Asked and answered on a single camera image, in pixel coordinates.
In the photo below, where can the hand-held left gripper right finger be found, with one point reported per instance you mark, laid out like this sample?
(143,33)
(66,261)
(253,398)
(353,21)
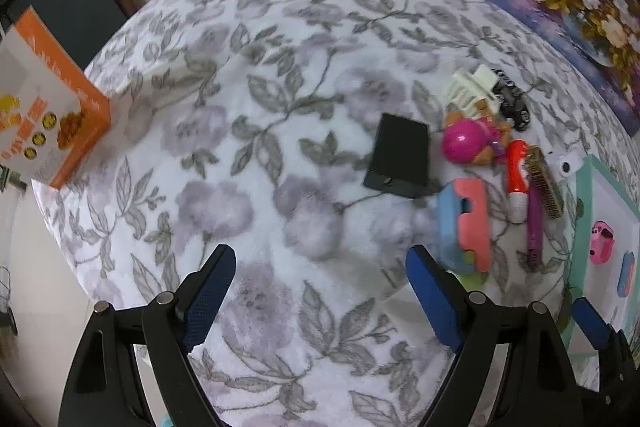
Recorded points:
(431,302)

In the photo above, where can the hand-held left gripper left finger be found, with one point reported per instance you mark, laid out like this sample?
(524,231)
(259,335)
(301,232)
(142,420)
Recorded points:
(210,299)

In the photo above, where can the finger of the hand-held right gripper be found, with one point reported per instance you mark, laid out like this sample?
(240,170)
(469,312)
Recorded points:
(592,324)

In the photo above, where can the blue coral green toy block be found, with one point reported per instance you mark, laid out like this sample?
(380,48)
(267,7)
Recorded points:
(477,217)

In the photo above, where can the white tray with teal rim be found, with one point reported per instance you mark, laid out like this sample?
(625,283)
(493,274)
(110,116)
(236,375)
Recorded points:
(605,202)

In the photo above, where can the gold harmonica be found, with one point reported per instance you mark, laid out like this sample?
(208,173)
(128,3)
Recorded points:
(542,187)

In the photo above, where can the white earbud case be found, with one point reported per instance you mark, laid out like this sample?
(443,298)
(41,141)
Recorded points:
(567,167)

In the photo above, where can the red and white tube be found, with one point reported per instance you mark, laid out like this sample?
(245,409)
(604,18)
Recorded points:
(516,167)

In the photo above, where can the pink doll toy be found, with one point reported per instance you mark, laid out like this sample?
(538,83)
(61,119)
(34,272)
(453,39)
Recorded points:
(465,142)

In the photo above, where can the blue and coral eraser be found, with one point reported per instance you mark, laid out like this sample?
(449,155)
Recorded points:
(626,274)

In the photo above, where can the pink plastic toy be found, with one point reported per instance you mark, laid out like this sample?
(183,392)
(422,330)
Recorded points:
(601,243)

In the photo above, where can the purple lighter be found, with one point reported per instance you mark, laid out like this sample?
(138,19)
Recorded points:
(534,227)

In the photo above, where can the black rectangular box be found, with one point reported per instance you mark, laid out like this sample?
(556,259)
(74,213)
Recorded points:
(397,154)

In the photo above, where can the black toy car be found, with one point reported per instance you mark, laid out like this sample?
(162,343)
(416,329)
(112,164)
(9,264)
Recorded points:
(512,104)

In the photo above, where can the cream plastic toy piece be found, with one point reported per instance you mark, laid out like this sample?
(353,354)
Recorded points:
(467,89)

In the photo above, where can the orange printed cardboard box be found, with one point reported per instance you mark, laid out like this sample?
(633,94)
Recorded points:
(75,107)

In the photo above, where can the grey floral blanket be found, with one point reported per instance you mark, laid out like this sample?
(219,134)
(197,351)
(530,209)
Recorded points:
(300,82)

